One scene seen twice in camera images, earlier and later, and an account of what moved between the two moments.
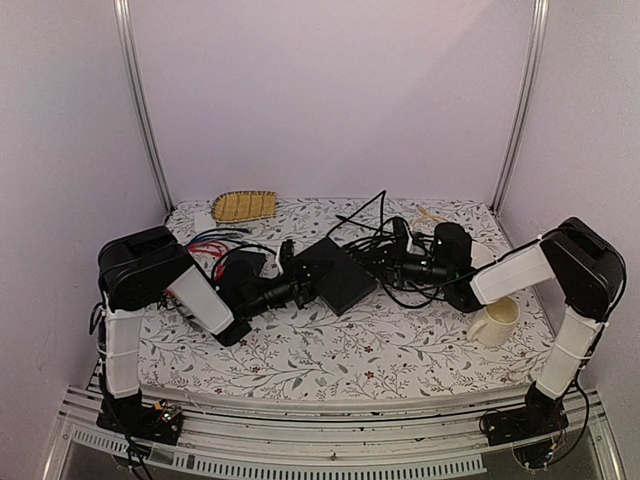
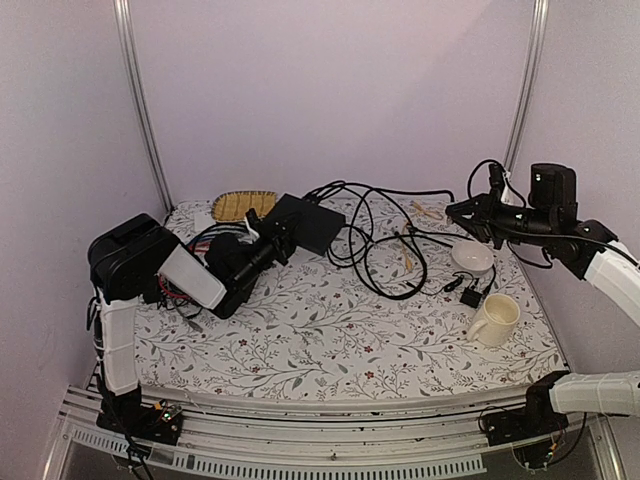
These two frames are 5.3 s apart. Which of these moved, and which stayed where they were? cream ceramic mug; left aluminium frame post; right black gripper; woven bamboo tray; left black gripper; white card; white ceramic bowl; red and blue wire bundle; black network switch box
Moved: black network switch box; right black gripper; left black gripper
Stayed: woven bamboo tray; white ceramic bowl; cream ceramic mug; red and blue wire bundle; white card; left aluminium frame post
